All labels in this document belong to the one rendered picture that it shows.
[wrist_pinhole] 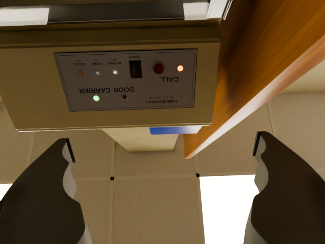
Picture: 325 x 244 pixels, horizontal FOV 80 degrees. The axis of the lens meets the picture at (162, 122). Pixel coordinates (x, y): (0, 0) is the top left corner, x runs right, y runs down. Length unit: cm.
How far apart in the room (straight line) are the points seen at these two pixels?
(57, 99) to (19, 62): 6
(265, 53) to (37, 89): 31
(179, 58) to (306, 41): 14
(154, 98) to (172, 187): 119
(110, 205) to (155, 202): 31
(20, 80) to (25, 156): 144
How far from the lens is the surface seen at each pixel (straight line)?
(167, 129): 38
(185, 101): 30
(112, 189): 149
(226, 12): 27
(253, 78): 31
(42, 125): 36
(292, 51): 25
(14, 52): 34
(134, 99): 30
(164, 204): 146
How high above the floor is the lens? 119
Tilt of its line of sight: 74 degrees up
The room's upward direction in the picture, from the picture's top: 180 degrees counter-clockwise
